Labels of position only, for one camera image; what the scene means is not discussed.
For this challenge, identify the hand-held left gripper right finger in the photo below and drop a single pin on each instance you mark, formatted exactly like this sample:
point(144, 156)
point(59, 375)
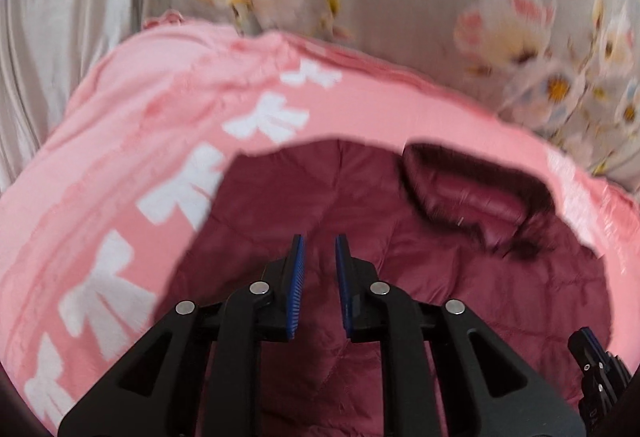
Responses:
point(343, 287)

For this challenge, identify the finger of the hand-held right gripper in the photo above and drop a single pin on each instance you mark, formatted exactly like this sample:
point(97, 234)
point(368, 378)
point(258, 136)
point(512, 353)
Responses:
point(597, 367)

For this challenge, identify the maroon puffer jacket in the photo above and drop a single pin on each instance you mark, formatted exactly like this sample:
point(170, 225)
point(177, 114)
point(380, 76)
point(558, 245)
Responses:
point(450, 297)

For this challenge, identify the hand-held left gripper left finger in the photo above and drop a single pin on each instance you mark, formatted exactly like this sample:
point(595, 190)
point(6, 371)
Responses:
point(297, 287)

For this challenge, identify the silver grey satin cloth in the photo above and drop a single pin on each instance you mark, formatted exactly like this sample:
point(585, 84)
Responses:
point(65, 17)

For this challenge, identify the pink blanket with white bows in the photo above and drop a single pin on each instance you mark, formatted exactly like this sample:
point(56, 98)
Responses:
point(150, 127)

